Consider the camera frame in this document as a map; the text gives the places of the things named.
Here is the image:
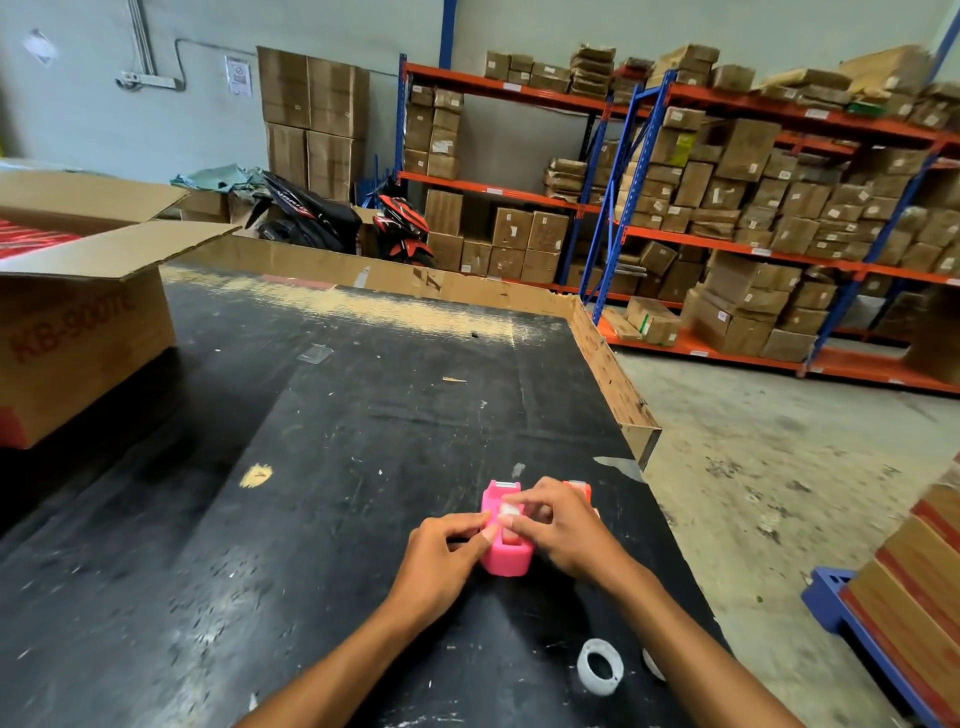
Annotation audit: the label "narrow orange blue shelf rack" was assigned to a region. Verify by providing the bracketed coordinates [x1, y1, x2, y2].
[395, 53, 609, 290]

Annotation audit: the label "small tilted wall paper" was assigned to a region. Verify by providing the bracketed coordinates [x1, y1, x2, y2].
[20, 28, 59, 67]

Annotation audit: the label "wide orange blue shelf rack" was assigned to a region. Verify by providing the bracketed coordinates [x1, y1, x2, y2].
[581, 71, 960, 397]

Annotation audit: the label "white wall cable conduit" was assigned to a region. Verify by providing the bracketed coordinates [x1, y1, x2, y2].
[114, 0, 185, 93]

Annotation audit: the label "person's right hand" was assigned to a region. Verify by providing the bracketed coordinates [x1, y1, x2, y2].
[498, 476, 661, 601]

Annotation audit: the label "large brown cardboard box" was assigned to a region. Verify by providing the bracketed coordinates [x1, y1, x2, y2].
[307, 56, 371, 140]
[265, 122, 310, 189]
[305, 131, 367, 204]
[256, 46, 313, 130]

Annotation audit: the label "person's left hand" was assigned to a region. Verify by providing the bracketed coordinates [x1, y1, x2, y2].
[386, 511, 500, 639]

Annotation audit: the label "orange tape dispenser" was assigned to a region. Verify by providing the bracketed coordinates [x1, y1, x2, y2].
[562, 479, 601, 519]

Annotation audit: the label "red striped packets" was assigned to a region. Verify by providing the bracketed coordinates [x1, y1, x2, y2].
[0, 217, 82, 262]

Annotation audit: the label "stack of red striped cartons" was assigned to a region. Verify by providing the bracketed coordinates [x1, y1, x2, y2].
[838, 449, 960, 728]

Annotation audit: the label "low brown cardboard boxes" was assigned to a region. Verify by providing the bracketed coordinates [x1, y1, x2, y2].
[176, 187, 256, 226]

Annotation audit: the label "person's right forearm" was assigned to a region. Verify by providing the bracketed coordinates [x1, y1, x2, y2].
[618, 571, 804, 728]

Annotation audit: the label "blue plastic pallet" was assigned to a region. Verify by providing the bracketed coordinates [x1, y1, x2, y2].
[800, 566, 943, 728]

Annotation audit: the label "open brown cardboard box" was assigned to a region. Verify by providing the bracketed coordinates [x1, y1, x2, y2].
[0, 170, 241, 451]

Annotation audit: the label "red and black scooter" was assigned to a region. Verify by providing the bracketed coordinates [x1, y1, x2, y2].
[371, 191, 436, 269]

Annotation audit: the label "pink tape dispenser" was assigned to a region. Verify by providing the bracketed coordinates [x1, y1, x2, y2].
[479, 479, 535, 579]

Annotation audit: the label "cardboard table edge strip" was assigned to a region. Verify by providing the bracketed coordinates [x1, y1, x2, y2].
[161, 236, 663, 470]

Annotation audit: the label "person's left forearm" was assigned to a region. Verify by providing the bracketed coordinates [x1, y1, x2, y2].
[236, 592, 425, 728]

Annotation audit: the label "blue steel column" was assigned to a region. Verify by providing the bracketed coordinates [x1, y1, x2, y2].
[926, 7, 960, 88]
[438, 0, 459, 70]

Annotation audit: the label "green tarp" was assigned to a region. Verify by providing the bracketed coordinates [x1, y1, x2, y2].
[170, 163, 264, 193]

